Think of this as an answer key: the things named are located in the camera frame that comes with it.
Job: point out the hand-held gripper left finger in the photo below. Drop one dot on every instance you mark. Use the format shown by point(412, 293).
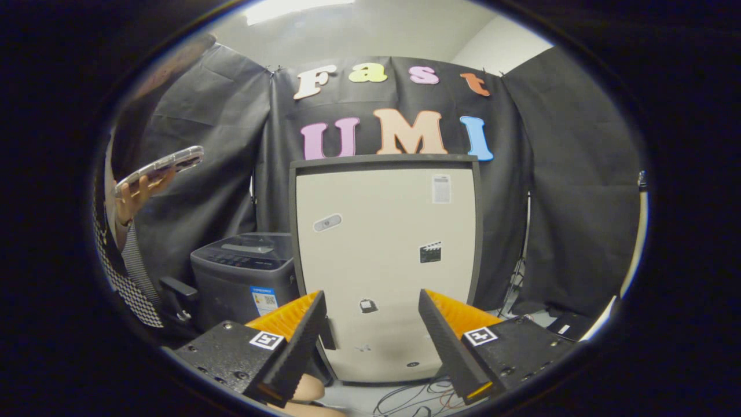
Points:
point(298, 347)

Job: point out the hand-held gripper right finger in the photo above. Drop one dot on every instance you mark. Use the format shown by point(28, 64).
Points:
point(444, 341)

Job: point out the grey washing machine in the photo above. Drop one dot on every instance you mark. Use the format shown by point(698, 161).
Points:
point(231, 295)

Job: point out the thin tripod stand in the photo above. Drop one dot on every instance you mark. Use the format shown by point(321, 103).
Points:
point(517, 278)

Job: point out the black box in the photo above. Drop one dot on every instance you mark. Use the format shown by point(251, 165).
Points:
point(570, 324)

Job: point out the black chair armrest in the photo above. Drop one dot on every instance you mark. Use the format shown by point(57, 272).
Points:
point(176, 286)

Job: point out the black backdrop cloth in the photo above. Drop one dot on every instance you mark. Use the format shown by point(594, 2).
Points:
point(220, 174)

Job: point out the spotted phone in clear case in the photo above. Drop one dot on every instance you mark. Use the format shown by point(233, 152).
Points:
point(173, 161)

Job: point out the beige cabinet with dark frame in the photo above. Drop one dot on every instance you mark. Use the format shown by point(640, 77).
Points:
point(382, 260)

